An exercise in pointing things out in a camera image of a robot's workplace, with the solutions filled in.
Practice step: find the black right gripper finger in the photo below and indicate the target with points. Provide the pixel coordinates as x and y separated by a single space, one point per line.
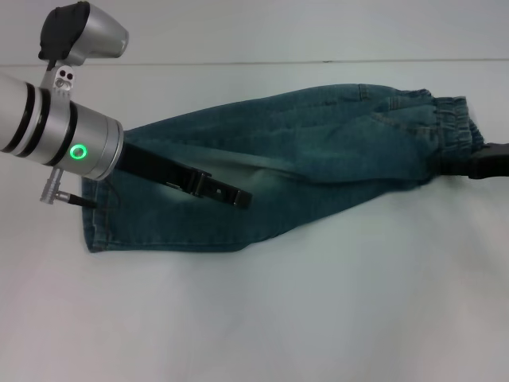
493 161

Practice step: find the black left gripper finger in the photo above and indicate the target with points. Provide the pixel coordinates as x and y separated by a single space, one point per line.
226 195

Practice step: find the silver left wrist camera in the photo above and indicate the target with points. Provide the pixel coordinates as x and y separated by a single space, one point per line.
87 33

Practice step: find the blue denim shorts basketball print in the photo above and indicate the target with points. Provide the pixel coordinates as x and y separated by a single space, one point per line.
318 139

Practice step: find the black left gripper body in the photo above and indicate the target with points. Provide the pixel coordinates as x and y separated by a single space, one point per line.
159 167

